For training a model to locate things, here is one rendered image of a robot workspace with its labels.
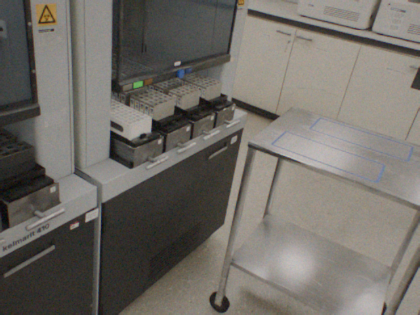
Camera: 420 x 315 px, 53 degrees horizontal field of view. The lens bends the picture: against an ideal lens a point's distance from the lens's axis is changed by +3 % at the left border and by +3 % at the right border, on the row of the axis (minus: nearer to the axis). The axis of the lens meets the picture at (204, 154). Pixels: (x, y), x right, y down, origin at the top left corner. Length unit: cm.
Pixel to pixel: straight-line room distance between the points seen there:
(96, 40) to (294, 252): 117
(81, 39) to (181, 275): 123
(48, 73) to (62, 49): 7
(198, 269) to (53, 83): 123
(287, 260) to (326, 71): 198
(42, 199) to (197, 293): 103
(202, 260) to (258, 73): 204
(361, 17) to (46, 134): 259
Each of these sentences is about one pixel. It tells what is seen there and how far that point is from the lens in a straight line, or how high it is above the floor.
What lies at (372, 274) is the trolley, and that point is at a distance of 189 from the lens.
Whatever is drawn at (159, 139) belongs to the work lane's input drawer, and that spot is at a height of 80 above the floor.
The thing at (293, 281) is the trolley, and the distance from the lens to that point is 170.
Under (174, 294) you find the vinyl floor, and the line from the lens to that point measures 192.
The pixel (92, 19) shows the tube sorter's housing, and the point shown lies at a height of 117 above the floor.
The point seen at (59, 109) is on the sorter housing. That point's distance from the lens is 114.
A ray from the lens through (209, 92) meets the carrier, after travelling 165.
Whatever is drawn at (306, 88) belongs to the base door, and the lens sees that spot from 351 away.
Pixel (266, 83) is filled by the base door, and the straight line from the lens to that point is 365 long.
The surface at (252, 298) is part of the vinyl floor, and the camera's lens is 198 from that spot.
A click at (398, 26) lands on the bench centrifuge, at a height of 98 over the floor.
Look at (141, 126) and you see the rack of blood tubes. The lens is 131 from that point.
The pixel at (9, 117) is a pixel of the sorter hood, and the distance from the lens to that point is 104.
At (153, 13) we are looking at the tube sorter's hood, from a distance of 128.
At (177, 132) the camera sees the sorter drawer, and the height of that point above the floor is 80.
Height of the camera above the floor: 142
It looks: 29 degrees down
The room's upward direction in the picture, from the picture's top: 9 degrees clockwise
